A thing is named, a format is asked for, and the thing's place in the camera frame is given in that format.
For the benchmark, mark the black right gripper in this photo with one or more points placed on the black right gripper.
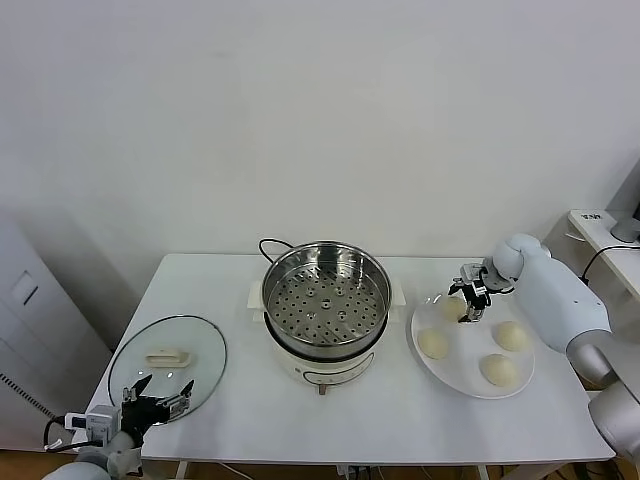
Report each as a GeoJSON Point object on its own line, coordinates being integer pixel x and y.
{"type": "Point", "coordinates": [477, 294]}

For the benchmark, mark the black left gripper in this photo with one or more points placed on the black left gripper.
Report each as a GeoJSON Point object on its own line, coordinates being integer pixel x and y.
{"type": "Point", "coordinates": [142, 415]}

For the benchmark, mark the white steamed baozi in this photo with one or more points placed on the white steamed baozi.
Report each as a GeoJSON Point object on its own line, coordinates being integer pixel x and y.
{"type": "Point", "coordinates": [451, 309]}
{"type": "Point", "coordinates": [511, 335]}
{"type": "Point", "coordinates": [432, 343]}
{"type": "Point", "coordinates": [496, 369]}

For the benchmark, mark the round glass pot lid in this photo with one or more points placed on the round glass pot lid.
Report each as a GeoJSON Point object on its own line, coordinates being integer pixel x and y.
{"type": "Point", "coordinates": [200, 345]}

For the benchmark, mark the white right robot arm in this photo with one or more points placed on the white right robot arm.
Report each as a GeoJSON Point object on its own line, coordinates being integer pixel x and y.
{"type": "Point", "coordinates": [550, 295]}

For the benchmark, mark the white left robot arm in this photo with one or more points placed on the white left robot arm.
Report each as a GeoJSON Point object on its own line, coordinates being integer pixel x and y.
{"type": "Point", "coordinates": [100, 460]}

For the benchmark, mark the perforated steel steamer basket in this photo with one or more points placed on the perforated steel steamer basket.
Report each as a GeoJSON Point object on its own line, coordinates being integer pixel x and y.
{"type": "Point", "coordinates": [325, 305]}

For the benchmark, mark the white round plate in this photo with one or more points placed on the white round plate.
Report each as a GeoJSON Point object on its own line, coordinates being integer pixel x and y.
{"type": "Point", "coordinates": [465, 355]}

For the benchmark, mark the white table leg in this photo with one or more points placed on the white table leg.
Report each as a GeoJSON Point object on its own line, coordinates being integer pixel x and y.
{"type": "Point", "coordinates": [483, 472]}
{"type": "Point", "coordinates": [182, 471]}

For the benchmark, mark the grey monitor stand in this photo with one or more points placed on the grey monitor stand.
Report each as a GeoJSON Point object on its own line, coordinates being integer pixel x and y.
{"type": "Point", "coordinates": [625, 229]}

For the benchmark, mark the grey monitor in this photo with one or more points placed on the grey monitor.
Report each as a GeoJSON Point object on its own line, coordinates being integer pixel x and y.
{"type": "Point", "coordinates": [627, 190]}

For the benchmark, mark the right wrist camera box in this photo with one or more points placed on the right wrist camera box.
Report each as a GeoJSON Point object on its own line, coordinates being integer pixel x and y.
{"type": "Point", "coordinates": [470, 271]}

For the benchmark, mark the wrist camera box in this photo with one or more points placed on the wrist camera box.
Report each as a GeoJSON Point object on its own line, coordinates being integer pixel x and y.
{"type": "Point", "coordinates": [470, 271]}
{"type": "Point", "coordinates": [100, 422]}

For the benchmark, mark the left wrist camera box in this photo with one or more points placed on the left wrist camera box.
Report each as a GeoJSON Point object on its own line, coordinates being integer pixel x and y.
{"type": "Point", "coordinates": [100, 422]}

